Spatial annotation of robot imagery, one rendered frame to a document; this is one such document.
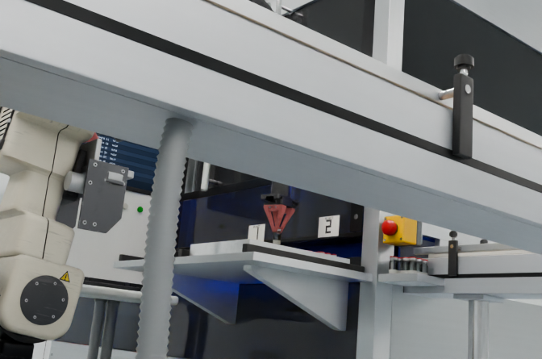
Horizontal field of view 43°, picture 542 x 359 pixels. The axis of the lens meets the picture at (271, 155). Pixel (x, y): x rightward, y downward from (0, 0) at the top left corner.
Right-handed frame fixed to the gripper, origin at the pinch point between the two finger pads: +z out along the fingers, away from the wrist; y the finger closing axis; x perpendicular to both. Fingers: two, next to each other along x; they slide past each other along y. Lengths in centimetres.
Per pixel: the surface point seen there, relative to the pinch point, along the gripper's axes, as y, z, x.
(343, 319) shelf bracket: 10.0, 22.5, -17.5
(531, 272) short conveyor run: 9, 9, -67
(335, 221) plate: 12.6, -4.8, -11.0
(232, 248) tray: -24.6, 9.7, -5.0
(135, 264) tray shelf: -14.9, 12.5, 38.8
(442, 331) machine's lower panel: 36, 22, -35
